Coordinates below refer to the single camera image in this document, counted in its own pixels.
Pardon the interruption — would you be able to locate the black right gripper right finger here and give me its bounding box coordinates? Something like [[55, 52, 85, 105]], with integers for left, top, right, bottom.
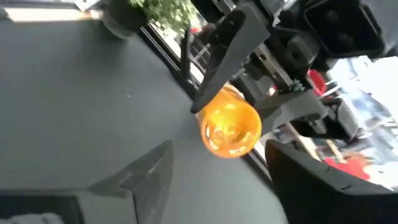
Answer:
[[265, 139, 398, 224]]

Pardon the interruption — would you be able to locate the green potted plant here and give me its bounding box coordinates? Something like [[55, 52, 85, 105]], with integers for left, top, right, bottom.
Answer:
[[102, 0, 200, 40]]

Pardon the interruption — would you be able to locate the black table mat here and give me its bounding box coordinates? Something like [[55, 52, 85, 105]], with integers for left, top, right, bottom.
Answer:
[[0, 18, 290, 224]]

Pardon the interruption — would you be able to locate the large orange pill bottle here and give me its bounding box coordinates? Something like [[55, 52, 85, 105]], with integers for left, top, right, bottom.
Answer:
[[195, 83, 262, 159]]

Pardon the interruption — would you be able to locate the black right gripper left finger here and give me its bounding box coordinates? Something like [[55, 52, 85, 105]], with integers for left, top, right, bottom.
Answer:
[[88, 140, 175, 224]]

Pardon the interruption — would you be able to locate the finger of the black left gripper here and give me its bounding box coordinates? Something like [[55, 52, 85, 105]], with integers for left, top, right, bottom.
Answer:
[[254, 89, 330, 134], [189, 3, 271, 114]]

